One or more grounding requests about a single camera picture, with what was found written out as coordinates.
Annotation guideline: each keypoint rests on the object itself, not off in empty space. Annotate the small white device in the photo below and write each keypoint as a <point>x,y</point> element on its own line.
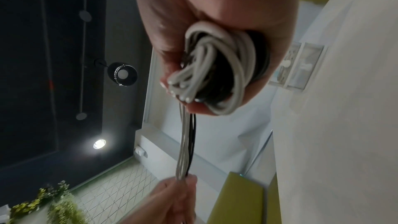
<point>140,151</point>

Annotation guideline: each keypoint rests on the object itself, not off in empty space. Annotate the diamond lattice wall panel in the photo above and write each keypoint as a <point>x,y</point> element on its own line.
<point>124,188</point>

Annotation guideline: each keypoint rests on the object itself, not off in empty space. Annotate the hanging green yellow plant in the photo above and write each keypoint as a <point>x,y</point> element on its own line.
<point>65,208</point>

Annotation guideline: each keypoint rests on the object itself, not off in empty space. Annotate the grey round ceiling sensor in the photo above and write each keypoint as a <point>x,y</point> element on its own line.
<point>81,116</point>
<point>85,15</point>

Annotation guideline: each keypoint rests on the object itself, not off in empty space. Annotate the beige table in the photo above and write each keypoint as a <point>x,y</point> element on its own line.
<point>342,119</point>

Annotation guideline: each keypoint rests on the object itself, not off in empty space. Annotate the round ceiling light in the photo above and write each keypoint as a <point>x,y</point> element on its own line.
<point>122,74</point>
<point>99,143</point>

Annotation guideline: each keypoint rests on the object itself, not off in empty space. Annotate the person's left hand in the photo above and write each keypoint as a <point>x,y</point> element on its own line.
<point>168,200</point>

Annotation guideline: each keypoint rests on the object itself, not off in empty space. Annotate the white drawer box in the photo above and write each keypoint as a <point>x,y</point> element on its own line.
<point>307,65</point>

